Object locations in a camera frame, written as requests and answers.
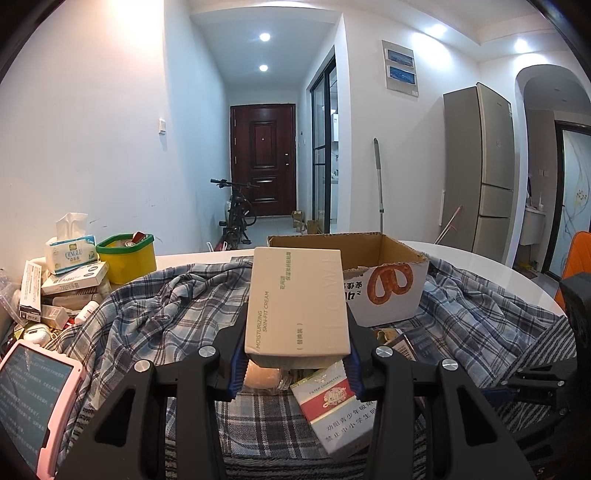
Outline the black bicycle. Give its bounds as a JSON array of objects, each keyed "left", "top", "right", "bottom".
[{"left": 210, "top": 178, "right": 260, "bottom": 252}]

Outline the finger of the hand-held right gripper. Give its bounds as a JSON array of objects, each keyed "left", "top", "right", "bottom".
[
  {"left": 510, "top": 390, "right": 573, "bottom": 444},
  {"left": 482, "top": 359, "right": 580, "bottom": 401}
]

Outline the tall white box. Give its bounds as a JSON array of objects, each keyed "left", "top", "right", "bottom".
[{"left": 18, "top": 260, "right": 49, "bottom": 322}]

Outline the patterned glass door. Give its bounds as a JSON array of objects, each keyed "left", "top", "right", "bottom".
[{"left": 551, "top": 121, "right": 591, "bottom": 278}]

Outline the yellow bucket green rim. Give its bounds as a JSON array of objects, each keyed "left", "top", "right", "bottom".
[{"left": 95, "top": 233, "right": 158, "bottom": 285}]

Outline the beige refrigerator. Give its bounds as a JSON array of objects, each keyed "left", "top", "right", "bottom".
[{"left": 443, "top": 83, "right": 515, "bottom": 266}]

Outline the blue plaid cloth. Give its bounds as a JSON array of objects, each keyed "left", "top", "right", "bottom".
[{"left": 55, "top": 256, "right": 571, "bottom": 462}]

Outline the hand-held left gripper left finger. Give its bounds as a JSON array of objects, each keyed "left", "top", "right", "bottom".
[{"left": 55, "top": 314, "right": 252, "bottom": 480}]

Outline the thin white box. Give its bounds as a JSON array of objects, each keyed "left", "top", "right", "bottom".
[{"left": 44, "top": 286, "right": 112, "bottom": 308}]

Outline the grey mop handle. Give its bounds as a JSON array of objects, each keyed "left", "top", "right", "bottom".
[{"left": 373, "top": 137, "right": 386, "bottom": 234}]

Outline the pretzel print cardboard box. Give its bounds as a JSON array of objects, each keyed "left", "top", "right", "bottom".
[{"left": 267, "top": 232, "right": 431, "bottom": 328}]

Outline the red white cigarette pack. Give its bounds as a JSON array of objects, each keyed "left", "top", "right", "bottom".
[{"left": 290, "top": 360, "right": 384, "bottom": 462}]

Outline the white round case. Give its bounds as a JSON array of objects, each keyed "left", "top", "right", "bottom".
[{"left": 21, "top": 323, "right": 52, "bottom": 346}]

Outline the pink cased tablet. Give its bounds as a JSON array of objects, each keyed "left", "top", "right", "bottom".
[{"left": 0, "top": 340, "right": 88, "bottom": 478}]

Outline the orange chair back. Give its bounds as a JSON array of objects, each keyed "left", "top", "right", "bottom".
[{"left": 558, "top": 231, "right": 591, "bottom": 315}]

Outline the cream skincare box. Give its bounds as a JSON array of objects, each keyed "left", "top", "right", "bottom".
[{"left": 243, "top": 247, "right": 352, "bottom": 370}]

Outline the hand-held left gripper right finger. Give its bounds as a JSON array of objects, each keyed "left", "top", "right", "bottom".
[{"left": 344, "top": 311, "right": 539, "bottom": 480}]

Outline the dark red entrance door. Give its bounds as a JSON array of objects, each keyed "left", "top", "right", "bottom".
[{"left": 230, "top": 104, "right": 296, "bottom": 217}]

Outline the soft tissue pack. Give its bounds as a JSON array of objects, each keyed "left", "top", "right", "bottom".
[{"left": 45, "top": 212, "right": 99, "bottom": 276}]

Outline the dark purple cigarette pack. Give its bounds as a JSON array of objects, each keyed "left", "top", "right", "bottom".
[{"left": 388, "top": 333, "right": 420, "bottom": 365}]

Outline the small cream box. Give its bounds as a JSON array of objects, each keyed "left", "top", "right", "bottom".
[{"left": 41, "top": 305, "right": 71, "bottom": 329}]

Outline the grey striped mat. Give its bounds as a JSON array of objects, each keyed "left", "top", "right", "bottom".
[{"left": 69, "top": 318, "right": 580, "bottom": 480}]

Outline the white flat box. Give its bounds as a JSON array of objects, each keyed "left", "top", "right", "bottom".
[{"left": 41, "top": 261, "right": 110, "bottom": 296}]

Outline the grey wall panel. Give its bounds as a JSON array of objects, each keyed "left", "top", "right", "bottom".
[{"left": 382, "top": 40, "right": 420, "bottom": 99}]

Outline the white washbasin cabinet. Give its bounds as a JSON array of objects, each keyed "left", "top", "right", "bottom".
[{"left": 524, "top": 208, "right": 546, "bottom": 245}]

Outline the black framed glass door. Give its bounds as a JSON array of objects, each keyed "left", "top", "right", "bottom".
[{"left": 310, "top": 60, "right": 338, "bottom": 234}]

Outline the peach puff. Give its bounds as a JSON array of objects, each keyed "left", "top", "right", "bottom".
[{"left": 243, "top": 359, "right": 283, "bottom": 393}]

